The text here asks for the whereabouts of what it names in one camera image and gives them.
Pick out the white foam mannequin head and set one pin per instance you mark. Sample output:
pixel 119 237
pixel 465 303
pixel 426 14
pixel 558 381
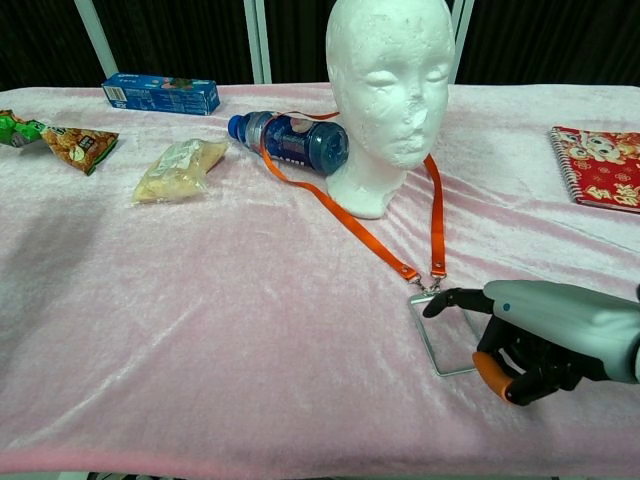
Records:
pixel 390 100

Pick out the blue cookie box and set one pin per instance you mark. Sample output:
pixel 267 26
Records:
pixel 160 97

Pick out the red spiral notebook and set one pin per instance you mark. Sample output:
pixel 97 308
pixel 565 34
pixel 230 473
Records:
pixel 607 167

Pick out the green orange snack bag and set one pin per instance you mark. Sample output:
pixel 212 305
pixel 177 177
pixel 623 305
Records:
pixel 80 145

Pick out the clear badge holder metal frame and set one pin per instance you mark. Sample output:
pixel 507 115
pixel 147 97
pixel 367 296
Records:
pixel 445 345

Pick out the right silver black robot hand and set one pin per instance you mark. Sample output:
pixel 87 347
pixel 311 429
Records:
pixel 565 325

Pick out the blue plastic drink bottle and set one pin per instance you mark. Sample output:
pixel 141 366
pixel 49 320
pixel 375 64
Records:
pixel 300 140

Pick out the clear bag of beige snacks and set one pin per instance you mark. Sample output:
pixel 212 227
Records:
pixel 177 172

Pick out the pink velvet tablecloth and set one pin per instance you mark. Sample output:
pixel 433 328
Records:
pixel 200 350

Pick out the white frame post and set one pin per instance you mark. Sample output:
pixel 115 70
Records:
pixel 97 40
pixel 259 40
pixel 462 45

